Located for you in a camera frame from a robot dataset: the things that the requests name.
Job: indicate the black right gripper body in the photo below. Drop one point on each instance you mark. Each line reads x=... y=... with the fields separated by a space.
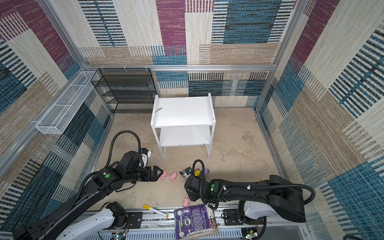
x=193 y=196

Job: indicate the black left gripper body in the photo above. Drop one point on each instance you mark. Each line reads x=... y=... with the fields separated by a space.
x=143 y=174

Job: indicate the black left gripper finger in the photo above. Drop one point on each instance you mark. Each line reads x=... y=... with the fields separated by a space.
x=156 y=178
x=156 y=169

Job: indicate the pink pig toy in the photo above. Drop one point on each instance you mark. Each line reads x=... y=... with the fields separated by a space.
x=186 y=202
x=164 y=175
x=173 y=176

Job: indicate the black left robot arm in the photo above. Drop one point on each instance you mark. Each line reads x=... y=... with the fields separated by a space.
x=103 y=183

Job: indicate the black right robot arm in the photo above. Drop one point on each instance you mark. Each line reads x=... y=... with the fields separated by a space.
x=257 y=199

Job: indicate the white two-tier shelf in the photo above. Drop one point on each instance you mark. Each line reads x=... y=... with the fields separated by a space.
x=183 y=122

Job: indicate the black purple Kuromi figurine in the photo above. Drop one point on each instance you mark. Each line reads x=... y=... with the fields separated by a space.
x=186 y=172

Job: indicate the purple toy figure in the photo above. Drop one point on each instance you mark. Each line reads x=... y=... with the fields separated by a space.
x=206 y=172

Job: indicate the yellow white marker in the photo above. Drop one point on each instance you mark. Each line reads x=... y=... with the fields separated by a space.
x=163 y=214

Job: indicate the purple toy package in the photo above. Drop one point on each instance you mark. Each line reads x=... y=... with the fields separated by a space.
x=194 y=222

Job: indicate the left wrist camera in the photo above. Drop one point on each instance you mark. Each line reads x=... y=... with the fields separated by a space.
x=146 y=154

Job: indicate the black wire mesh shelf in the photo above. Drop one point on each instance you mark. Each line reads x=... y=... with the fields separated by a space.
x=127 y=90

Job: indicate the white wire mesh basket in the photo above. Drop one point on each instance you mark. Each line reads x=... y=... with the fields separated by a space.
x=59 y=116

